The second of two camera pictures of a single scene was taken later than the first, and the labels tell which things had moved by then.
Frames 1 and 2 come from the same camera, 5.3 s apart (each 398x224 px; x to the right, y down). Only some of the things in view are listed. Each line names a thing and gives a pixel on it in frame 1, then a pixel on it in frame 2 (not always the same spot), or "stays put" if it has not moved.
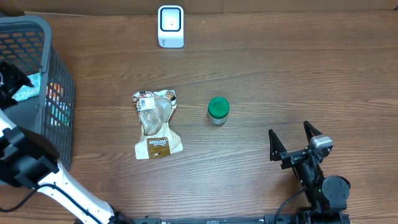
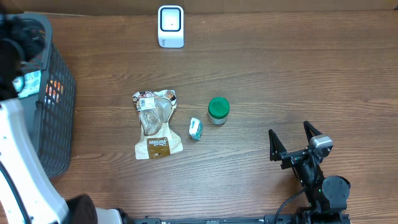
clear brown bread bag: x=158 y=140 stays put
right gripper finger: x=276 y=147 stays put
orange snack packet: x=54 y=91 stays put
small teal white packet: x=57 y=112 to x=196 y=128
